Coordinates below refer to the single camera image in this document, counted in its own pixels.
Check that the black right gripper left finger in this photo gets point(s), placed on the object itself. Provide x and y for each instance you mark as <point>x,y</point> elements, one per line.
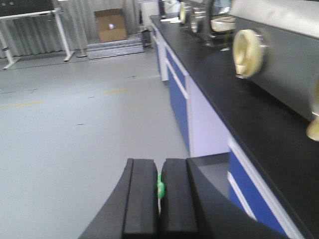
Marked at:
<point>131,210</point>

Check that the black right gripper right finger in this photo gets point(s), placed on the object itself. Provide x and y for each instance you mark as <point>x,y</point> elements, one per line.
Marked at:
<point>192,208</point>

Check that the green plastic spoon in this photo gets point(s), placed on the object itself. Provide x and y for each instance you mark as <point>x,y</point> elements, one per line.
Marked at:
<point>160,187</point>

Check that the blue white lab cabinet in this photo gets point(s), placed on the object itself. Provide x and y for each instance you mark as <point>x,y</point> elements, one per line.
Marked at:
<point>254,174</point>

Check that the brown cardboard box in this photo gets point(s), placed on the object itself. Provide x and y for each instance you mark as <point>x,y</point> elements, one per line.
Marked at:
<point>110,25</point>

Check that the grey glove box chamber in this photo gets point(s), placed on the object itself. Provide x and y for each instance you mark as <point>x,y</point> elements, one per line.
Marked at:
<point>276,46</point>

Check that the white frame desk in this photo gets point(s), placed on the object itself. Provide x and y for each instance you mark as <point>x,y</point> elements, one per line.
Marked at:
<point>39,29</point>

